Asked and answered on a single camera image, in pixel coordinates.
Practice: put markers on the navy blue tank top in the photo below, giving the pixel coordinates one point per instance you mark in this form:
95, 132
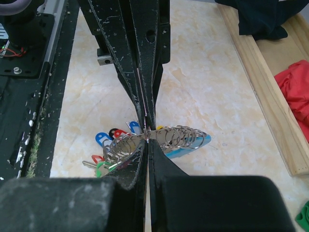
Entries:
263, 19

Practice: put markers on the key with red tag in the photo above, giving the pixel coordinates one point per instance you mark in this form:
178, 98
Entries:
146, 128

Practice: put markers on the bunch of coloured keys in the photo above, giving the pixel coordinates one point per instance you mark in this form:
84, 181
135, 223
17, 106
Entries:
98, 163

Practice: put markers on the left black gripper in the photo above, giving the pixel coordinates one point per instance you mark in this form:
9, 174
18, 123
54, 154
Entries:
136, 36

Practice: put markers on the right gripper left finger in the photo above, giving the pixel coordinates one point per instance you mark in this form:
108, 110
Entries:
113, 203

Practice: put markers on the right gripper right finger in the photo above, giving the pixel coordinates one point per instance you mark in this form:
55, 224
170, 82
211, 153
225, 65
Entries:
224, 203

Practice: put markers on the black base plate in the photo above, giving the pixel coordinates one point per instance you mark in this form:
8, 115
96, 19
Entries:
35, 52

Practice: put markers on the red crumpled cloth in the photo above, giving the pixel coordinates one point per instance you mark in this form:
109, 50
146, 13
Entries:
294, 84

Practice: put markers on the wooden tray rack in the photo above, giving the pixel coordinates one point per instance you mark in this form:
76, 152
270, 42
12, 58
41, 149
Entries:
261, 61

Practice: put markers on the green crumpled cloth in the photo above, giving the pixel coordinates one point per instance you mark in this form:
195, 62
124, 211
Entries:
302, 218

